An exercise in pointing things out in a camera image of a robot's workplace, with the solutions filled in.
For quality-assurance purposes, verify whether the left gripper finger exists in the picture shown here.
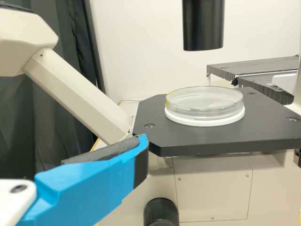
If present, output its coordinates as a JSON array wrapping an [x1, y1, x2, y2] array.
[[20, 133, 150, 226]]

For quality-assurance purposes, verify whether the petri dish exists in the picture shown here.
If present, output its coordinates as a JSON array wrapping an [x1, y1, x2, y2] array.
[[164, 86, 246, 128]]

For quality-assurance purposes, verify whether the cream microscope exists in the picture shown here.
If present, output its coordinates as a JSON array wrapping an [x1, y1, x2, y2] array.
[[0, 0, 301, 226]]

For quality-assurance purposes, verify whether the black platform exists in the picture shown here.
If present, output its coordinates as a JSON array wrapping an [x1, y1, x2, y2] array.
[[206, 56, 301, 81], [231, 74, 295, 105]]

